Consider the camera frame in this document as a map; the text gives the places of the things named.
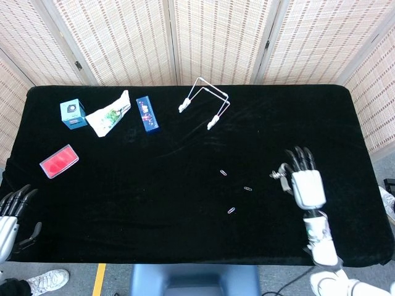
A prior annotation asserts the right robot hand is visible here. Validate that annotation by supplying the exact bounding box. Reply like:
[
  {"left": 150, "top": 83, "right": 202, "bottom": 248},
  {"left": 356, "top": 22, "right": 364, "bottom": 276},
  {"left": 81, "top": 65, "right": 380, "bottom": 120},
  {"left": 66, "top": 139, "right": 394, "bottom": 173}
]
[{"left": 276, "top": 146, "right": 328, "bottom": 212}]

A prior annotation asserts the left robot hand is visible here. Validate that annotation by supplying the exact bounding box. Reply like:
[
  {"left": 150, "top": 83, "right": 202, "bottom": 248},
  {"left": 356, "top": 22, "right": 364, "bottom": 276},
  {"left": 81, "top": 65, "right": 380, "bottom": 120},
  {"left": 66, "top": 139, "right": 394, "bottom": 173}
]
[{"left": 0, "top": 184, "right": 43, "bottom": 265}]

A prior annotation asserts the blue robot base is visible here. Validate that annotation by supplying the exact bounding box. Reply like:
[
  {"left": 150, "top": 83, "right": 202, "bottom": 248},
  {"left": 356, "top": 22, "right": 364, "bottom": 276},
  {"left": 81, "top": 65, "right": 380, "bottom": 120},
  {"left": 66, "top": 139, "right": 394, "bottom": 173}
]
[{"left": 128, "top": 264, "right": 262, "bottom": 296}]

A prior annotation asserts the dark trouser leg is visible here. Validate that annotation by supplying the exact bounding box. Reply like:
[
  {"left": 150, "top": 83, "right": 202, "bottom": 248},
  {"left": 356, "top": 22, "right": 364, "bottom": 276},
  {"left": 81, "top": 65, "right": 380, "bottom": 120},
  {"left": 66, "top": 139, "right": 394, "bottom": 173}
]
[{"left": 0, "top": 277, "right": 31, "bottom": 296}]

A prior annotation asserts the white sneaker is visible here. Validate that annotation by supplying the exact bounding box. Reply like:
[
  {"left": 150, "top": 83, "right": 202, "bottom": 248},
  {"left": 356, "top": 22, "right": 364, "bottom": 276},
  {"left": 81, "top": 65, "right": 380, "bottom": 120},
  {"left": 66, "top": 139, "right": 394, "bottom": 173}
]
[
  {"left": 378, "top": 186, "right": 395, "bottom": 223},
  {"left": 27, "top": 268, "right": 70, "bottom": 296}
]

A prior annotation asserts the woven bamboo screen panel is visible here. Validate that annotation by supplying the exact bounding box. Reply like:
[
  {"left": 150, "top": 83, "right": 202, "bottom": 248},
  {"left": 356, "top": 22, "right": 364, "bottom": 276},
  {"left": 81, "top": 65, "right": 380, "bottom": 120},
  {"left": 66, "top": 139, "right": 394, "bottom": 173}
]
[
  {"left": 341, "top": 0, "right": 395, "bottom": 157},
  {"left": 0, "top": 51, "right": 36, "bottom": 166},
  {"left": 259, "top": 0, "right": 389, "bottom": 86},
  {"left": 0, "top": 0, "right": 86, "bottom": 87},
  {"left": 52, "top": 0, "right": 178, "bottom": 87},
  {"left": 171, "top": 0, "right": 275, "bottom": 86}
]

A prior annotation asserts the black velvet tablecloth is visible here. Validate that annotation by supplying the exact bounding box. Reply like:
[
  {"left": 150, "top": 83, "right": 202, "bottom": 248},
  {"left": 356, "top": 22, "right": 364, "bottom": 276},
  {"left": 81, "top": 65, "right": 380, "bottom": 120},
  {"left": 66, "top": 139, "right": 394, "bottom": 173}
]
[{"left": 0, "top": 84, "right": 391, "bottom": 266}]

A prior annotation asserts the light blue square box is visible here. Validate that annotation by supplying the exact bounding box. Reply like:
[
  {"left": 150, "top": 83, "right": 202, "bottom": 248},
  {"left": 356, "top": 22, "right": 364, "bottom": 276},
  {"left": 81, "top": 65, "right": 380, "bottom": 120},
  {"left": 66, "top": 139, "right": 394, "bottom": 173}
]
[{"left": 59, "top": 99, "right": 86, "bottom": 131}]

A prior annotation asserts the white crumpled plastic bag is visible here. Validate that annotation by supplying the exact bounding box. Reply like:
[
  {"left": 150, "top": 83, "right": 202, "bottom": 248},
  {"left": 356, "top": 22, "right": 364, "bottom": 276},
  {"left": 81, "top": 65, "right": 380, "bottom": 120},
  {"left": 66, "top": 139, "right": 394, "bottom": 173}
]
[{"left": 85, "top": 89, "right": 131, "bottom": 138}]

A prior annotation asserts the long dark blue box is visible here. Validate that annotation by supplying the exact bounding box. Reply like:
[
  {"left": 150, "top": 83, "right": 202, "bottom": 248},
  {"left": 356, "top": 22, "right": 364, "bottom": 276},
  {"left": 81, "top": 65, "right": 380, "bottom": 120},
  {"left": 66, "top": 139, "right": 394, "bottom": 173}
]
[{"left": 136, "top": 96, "right": 162, "bottom": 134}]

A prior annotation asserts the black floor cable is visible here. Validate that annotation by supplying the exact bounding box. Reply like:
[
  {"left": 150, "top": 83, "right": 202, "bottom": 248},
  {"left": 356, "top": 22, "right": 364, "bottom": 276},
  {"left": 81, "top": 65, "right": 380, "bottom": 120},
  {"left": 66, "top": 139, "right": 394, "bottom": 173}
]
[{"left": 264, "top": 267, "right": 314, "bottom": 296}]

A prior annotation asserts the white wire stand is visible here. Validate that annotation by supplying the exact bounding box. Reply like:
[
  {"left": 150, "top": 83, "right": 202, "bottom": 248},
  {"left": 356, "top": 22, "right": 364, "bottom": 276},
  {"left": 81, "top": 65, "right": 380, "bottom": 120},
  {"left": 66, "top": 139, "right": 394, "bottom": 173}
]
[{"left": 178, "top": 76, "right": 231, "bottom": 132}]

